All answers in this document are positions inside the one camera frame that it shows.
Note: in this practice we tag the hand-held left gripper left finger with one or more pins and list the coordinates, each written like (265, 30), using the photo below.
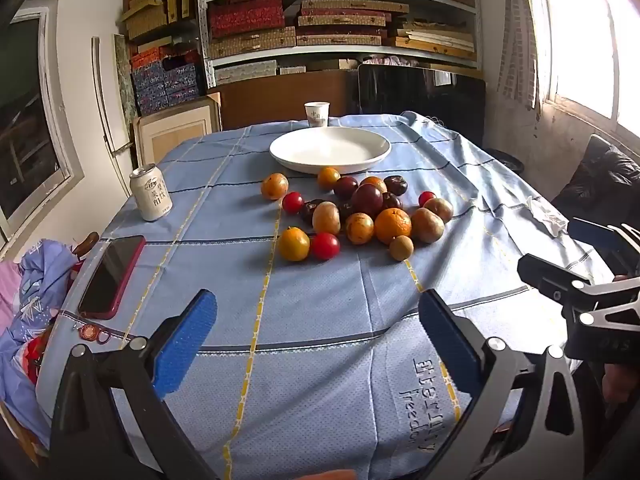
(185, 340)

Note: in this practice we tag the smartphone in red case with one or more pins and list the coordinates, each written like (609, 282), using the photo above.
(110, 275)

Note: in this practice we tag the pink cloth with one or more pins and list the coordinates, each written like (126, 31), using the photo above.
(7, 290)

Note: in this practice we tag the light wooden framed panel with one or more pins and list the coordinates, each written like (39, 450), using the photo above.
(170, 135)

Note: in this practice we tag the stack of blue patterned boxes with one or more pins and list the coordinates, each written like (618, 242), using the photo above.
(165, 85)

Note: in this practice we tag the person's right hand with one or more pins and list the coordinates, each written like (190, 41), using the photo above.
(614, 385)

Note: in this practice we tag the black padded jacket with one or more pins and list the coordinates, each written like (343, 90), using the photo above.
(605, 175)

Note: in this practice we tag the white curved pipe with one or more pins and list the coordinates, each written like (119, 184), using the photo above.
(105, 105)

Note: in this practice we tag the stack of patterned flat boxes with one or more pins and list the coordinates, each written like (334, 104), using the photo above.
(250, 17)

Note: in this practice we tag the small brown longan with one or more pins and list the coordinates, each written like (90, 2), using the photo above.
(401, 248)

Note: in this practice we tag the pale curtain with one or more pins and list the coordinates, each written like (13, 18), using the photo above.
(520, 35)

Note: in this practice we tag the white paper cup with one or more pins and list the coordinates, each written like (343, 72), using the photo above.
(317, 114)

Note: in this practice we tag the cherry tomato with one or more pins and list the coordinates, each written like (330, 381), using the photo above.
(293, 202)
(426, 198)
(325, 246)

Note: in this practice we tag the large mandarin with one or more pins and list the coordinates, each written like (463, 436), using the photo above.
(393, 225)

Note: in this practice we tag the black glass panel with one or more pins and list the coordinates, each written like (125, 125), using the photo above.
(420, 95)

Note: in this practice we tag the stack of yellow boxes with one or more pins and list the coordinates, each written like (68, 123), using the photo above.
(145, 15)

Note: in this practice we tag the white drink can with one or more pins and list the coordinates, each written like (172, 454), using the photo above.
(150, 195)

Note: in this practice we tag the large purple plum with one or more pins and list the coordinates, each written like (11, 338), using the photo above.
(366, 200)

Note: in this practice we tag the white metal shelf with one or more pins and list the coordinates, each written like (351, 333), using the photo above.
(201, 20)

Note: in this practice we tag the blue printed blanket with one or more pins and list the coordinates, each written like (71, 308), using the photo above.
(35, 280)

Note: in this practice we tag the black round container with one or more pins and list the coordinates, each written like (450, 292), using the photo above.
(505, 160)

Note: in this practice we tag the crumpled white tissue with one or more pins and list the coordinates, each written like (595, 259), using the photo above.
(545, 215)

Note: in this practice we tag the brown wooden board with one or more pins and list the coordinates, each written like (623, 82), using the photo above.
(280, 100)

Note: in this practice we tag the bright window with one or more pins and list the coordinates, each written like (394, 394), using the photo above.
(580, 35)

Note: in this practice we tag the white plate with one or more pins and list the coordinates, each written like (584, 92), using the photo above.
(330, 150)

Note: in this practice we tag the blemished small orange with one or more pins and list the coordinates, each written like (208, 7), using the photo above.
(359, 228)
(274, 186)

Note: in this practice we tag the green patterned panel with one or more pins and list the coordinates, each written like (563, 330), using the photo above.
(125, 80)

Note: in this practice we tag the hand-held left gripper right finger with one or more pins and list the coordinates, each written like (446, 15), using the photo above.
(447, 340)

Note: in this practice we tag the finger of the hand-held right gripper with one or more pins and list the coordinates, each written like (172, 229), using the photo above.
(592, 232)
(550, 272)

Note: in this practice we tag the dark purple plum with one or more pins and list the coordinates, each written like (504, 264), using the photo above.
(345, 187)
(391, 201)

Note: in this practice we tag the blue checked tablecloth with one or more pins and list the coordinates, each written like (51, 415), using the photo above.
(320, 310)

